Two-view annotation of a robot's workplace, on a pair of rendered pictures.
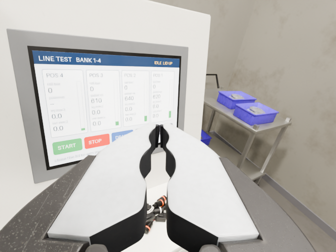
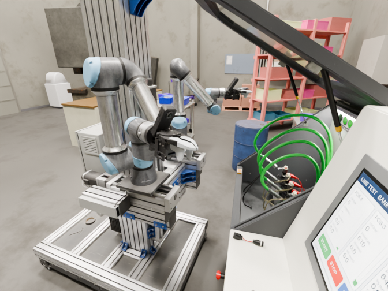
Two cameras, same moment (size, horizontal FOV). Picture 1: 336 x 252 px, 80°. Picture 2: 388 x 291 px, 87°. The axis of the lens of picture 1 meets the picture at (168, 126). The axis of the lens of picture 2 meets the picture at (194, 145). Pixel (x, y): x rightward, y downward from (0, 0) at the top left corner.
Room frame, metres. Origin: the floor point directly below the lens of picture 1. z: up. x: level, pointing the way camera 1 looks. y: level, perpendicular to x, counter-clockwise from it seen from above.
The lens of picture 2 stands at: (0.53, -0.31, 1.67)
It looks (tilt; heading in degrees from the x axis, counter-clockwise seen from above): 23 degrees down; 143
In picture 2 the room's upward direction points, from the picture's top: straight up
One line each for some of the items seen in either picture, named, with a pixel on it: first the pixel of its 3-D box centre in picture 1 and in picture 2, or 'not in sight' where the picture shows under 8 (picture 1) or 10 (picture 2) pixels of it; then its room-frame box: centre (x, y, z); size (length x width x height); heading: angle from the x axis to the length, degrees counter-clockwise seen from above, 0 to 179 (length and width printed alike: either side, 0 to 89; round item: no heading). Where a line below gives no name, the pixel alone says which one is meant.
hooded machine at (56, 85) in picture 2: not in sight; (59, 89); (-8.91, 0.42, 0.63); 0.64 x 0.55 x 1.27; 122
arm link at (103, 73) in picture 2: not in sight; (111, 120); (-0.44, -0.06, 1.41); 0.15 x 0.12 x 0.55; 96
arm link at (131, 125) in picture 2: not in sight; (139, 129); (-0.18, -0.03, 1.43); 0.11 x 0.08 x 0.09; 6
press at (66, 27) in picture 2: not in sight; (86, 68); (-5.92, 0.94, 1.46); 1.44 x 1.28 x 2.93; 32
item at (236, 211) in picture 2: not in sight; (237, 200); (-0.14, 0.53, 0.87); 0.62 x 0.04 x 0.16; 129
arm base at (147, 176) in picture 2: not in sight; (143, 171); (-0.46, 0.08, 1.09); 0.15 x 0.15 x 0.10
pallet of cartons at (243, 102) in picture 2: not in sight; (241, 97); (-4.49, 5.65, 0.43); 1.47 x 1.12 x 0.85; 32
